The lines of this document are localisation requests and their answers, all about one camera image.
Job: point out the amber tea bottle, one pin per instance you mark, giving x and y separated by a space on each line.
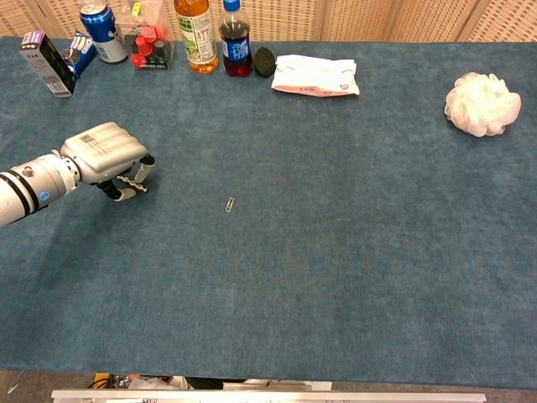
197 38

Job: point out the gold paper clip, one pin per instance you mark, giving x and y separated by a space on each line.
230 204

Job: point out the blue and white drink can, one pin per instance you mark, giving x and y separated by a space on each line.
102 33

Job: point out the black and purple carton box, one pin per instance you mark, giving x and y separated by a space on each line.
47 63

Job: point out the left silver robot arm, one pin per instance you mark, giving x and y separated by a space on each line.
31 186

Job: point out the white tissue pack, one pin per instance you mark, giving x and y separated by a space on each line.
314 75

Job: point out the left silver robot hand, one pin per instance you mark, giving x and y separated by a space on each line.
105 153

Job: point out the white mesh bath sponge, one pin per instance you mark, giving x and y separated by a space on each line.
482 104

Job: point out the dark cola bottle blue label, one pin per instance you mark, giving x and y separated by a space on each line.
236 42

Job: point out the clear box of red pieces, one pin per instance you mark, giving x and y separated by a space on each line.
147 42

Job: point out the blue cookie packet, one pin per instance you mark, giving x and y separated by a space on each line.
80 52

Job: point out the blue felt table mat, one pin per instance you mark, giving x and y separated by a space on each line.
268 235

